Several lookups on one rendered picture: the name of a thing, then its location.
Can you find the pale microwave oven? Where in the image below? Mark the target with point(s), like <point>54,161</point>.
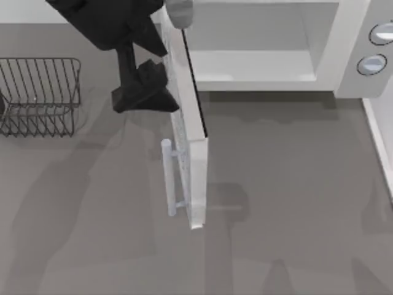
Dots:
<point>331,77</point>

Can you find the pale grey rounded box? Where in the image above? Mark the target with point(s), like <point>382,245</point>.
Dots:
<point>182,12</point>

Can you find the grey microwave knob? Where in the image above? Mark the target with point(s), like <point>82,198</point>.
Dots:
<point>371,64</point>
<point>382,33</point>

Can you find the white microwave door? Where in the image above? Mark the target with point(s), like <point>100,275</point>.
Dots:
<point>196,172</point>

